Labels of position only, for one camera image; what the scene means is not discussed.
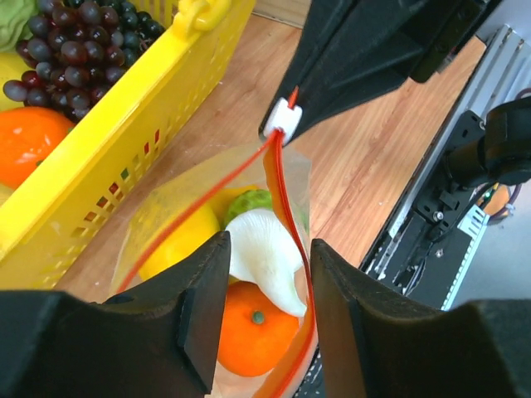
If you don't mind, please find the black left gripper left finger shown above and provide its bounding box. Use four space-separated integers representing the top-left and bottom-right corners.
1 232 231 397

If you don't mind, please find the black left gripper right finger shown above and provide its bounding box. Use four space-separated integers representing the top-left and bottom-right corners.
310 239 530 397

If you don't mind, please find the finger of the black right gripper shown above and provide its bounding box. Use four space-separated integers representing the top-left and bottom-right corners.
259 1 398 139
285 0 494 137

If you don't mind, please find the orange fruit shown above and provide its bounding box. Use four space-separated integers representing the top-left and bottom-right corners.
217 281 299 377

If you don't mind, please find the clear zip top bag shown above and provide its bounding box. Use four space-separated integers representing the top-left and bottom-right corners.
108 86 320 398

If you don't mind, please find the yellow lemon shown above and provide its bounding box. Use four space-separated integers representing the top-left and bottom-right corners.
138 204 221 281

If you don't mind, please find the green sugar apple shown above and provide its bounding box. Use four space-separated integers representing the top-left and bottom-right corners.
224 189 273 226

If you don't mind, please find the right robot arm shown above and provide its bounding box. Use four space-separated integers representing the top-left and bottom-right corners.
259 1 530 187

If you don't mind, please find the yellow plastic basket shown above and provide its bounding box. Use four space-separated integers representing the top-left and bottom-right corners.
1 0 255 289

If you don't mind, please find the black grape bunch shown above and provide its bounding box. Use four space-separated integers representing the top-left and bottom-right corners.
117 1 165 68

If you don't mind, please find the orange in basket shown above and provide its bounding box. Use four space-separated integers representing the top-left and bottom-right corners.
1 106 75 190

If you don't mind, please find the dark grape bunch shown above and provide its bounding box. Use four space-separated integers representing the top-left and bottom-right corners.
1 1 126 122

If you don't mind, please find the green cabbage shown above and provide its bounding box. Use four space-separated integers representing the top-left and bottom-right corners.
0 0 38 52

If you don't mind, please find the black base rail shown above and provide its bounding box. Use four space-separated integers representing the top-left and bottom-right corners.
290 109 490 398

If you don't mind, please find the white cable duct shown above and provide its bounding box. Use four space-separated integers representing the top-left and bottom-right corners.
441 205 490 311

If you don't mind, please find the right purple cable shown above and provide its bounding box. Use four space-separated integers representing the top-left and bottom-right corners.
485 182 526 225

